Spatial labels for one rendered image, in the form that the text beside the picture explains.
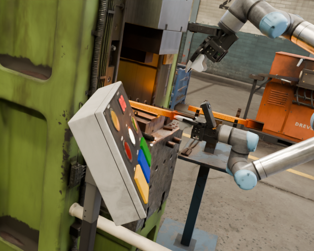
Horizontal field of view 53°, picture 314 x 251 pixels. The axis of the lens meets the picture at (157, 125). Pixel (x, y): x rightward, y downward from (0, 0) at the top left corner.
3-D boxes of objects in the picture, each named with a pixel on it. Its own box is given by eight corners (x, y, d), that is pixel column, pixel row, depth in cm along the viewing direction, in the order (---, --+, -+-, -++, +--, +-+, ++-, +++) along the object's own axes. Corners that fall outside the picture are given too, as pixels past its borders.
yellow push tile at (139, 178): (149, 187, 84) (139, 164, 82) (148, 203, 77) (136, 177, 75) (142, 189, 84) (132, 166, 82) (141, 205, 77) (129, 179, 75)
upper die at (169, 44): (177, 54, 141) (182, 32, 138) (158, 55, 123) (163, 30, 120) (100, 35, 156) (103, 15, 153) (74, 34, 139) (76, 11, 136)
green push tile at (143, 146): (151, 156, 103) (143, 136, 101) (150, 167, 96) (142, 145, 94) (146, 158, 103) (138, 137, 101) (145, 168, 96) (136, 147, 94)
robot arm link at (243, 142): (252, 157, 125) (257, 137, 122) (225, 148, 129) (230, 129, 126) (255, 151, 132) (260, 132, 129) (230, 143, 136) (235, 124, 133)
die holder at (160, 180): (168, 198, 177) (185, 124, 163) (134, 233, 144) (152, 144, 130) (87, 164, 197) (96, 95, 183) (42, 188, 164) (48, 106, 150)
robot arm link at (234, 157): (227, 180, 127) (234, 155, 124) (223, 167, 138) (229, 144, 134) (246, 183, 127) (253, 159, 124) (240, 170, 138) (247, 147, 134)
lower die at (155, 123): (163, 127, 152) (166, 110, 150) (143, 137, 135) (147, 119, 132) (92, 103, 167) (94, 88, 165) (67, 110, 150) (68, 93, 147)
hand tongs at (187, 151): (204, 128, 232) (204, 126, 232) (210, 129, 231) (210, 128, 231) (180, 154, 178) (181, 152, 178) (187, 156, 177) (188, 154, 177)
